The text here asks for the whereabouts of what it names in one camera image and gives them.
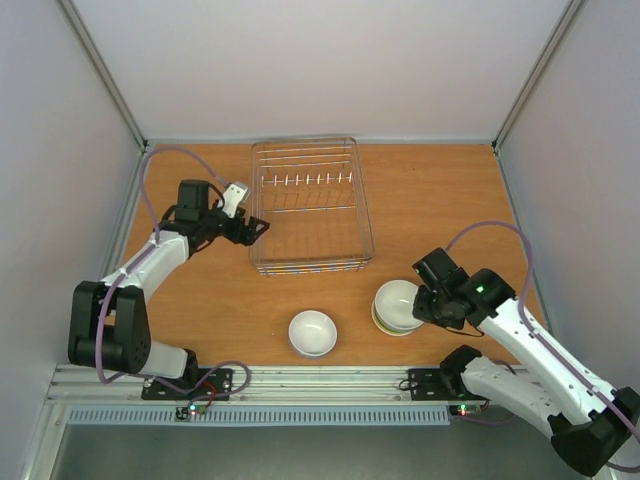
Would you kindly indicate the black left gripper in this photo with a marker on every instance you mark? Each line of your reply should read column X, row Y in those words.
column 238, row 237

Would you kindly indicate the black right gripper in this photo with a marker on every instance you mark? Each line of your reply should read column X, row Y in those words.
column 427, row 307

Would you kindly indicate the white ceramic bowl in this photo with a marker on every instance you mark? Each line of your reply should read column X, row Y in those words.
column 396, row 290

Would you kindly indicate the green white bowl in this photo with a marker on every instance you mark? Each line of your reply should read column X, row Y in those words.
column 394, row 318

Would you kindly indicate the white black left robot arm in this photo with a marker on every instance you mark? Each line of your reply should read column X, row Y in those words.
column 109, row 327

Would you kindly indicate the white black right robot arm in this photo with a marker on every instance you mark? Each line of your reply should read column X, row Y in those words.
column 586, row 418

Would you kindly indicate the right small circuit board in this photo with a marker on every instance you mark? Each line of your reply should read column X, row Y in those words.
column 464, row 410

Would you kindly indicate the small circuit board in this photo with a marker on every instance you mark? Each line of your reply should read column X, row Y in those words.
column 464, row 410
column 190, row 412

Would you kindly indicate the white bowl front centre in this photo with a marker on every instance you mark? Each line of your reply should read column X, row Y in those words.
column 312, row 334

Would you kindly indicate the left small circuit board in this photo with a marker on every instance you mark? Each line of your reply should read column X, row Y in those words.
column 190, row 412

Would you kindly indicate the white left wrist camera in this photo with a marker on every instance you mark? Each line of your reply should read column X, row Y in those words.
column 234, row 196

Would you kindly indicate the silver wire dish rack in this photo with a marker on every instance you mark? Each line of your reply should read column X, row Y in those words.
column 311, row 192

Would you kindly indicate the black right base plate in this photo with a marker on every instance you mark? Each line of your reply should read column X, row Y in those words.
column 430, row 384

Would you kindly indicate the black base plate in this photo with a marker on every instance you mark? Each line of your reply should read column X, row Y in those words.
column 430, row 384
column 218, row 383

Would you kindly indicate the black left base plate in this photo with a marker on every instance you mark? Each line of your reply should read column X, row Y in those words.
column 218, row 383

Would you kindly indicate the aluminium front rail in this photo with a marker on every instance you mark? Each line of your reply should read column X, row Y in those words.
column 270, row 385

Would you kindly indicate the grey slotted cable duct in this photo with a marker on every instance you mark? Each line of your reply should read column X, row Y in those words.
column 261, row 416

